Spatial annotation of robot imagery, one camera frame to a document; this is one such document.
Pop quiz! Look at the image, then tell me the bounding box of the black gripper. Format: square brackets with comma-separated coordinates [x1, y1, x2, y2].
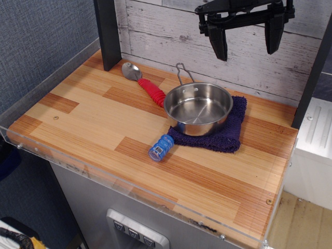
[195, 1, 295, 61]

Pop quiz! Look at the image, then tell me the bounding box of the blue plastic bottle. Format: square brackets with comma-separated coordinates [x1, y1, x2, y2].
[148, 134, 174, 162]

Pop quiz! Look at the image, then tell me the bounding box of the black and yellow object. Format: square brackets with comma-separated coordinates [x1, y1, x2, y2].
[1, 217, 47, 248]

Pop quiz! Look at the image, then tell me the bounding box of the stainless steel pot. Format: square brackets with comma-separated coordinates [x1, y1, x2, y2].
[164, 62, 233, 136]

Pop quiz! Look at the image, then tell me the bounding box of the purple folded cloth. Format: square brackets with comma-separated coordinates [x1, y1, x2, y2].
[168, 96, 247, 153]

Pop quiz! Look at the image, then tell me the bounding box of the white side cabinet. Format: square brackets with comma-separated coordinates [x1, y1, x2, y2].
[284, 98, 331, 210]

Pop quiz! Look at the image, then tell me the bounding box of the clear acrylic guard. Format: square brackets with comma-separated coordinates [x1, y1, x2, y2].
[2, 51, 297, 248]

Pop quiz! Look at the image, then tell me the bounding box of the silver dispenser button panel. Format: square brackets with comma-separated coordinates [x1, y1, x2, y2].
[106, 209, 170, 248]

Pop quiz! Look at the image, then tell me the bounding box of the black right post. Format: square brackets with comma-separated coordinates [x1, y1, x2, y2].
[291, 17, 331, 129]

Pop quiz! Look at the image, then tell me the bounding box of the black post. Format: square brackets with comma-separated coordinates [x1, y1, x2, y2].
[93, 0, 122, 71]
[291, 17, 331, 129]

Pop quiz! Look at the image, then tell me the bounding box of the red handled metal spoon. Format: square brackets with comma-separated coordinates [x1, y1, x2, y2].
[121, 62, 165, 107]

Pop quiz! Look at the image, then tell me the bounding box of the black left post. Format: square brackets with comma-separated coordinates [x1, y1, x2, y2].
[93, 0, 122, 71]

